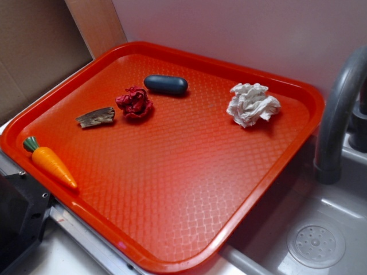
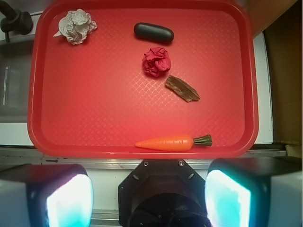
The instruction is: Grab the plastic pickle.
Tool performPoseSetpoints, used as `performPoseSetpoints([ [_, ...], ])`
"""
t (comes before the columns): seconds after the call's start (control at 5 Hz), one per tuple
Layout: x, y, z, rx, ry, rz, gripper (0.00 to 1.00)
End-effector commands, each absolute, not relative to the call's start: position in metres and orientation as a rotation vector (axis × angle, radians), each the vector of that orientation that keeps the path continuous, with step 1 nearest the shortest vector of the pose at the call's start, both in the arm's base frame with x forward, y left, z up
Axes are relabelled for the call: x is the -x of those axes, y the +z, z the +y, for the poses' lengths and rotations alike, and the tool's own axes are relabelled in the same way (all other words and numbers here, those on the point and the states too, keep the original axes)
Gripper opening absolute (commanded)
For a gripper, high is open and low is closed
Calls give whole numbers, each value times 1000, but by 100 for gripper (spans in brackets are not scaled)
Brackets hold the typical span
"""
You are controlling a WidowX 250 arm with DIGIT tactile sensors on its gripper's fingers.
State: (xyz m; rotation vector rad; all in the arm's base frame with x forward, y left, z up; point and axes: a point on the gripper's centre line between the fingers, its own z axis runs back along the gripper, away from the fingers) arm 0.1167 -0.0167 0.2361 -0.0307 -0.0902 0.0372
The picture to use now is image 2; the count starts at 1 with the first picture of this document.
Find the orange plastic carrot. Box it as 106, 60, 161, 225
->
135, 134, 213, 152

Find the crumpled white paper ball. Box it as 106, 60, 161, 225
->
53, 9, 98, 45

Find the dark green plastic pickle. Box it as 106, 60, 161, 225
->
134, 22, 175, 43

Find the black clamp knob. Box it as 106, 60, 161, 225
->
0, 0, 34, 43

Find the red plastic tray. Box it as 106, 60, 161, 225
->
28, 0, 258, 159

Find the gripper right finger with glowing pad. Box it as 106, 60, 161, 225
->
205, 157, 303, 227

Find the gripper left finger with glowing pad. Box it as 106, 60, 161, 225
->
0, 164, 93, 227

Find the brown cardboard box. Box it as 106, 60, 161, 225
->
243, 0, 303, 157

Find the brown bark piece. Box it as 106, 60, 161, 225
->
165, 75, 200, 103

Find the crumpled red paper ball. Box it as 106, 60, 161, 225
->
142, 47, 171, 77

